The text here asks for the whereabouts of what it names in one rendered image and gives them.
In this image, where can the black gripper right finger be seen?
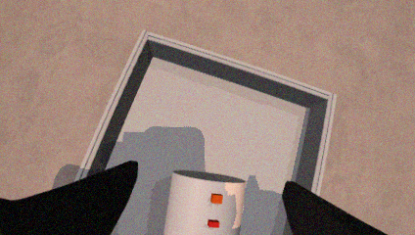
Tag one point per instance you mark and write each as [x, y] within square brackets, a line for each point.
[309, 214]

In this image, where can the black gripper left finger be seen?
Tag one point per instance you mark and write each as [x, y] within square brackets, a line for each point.
[90, 206]

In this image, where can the grey square tray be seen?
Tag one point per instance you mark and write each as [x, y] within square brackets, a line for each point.
[180, 107]

